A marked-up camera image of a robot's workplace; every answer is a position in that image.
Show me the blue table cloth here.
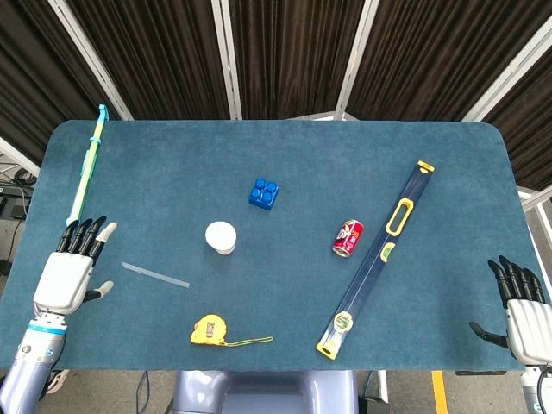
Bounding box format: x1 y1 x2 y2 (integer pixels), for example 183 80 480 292
0 119 552 373

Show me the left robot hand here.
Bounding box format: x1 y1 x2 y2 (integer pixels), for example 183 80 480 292
33 216 118 317

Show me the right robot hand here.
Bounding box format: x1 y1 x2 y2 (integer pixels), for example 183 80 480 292
468 254 552 368

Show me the red soda can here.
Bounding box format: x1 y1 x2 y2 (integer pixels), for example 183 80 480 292
331 218 366 258

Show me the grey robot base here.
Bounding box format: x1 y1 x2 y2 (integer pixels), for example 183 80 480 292
171 369 360 414

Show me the white frame dark curtain screen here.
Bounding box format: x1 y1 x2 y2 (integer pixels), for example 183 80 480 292
0 0 552 204

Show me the yellow tape measure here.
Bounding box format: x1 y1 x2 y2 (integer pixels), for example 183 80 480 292
190 313 274 348

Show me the clear plastic strip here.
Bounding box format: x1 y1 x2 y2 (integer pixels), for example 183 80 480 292
122 261 191 290

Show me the blue building block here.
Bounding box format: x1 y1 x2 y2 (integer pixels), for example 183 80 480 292
248 177 280 213

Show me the black equipment with cables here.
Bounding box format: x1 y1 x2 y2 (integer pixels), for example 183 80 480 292
0 166 35 277

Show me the blue yellow spirit level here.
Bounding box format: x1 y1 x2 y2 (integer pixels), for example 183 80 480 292
315 160 436 360

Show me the green teal toy stick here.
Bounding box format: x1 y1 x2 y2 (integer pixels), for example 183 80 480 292
66 103 110 228

